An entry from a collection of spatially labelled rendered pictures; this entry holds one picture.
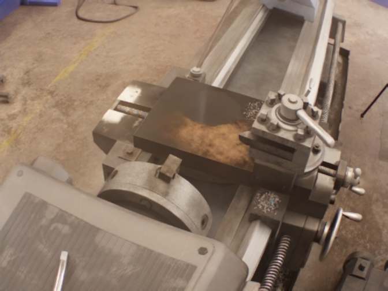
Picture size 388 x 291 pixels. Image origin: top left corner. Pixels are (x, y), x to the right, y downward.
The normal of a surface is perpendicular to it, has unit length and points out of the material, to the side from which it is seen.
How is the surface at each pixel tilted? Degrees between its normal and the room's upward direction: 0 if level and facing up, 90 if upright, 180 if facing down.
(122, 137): 0
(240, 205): 0
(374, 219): 0
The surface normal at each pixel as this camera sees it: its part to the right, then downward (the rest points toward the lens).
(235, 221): 0.04, -0.71
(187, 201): 0.65, -0.34
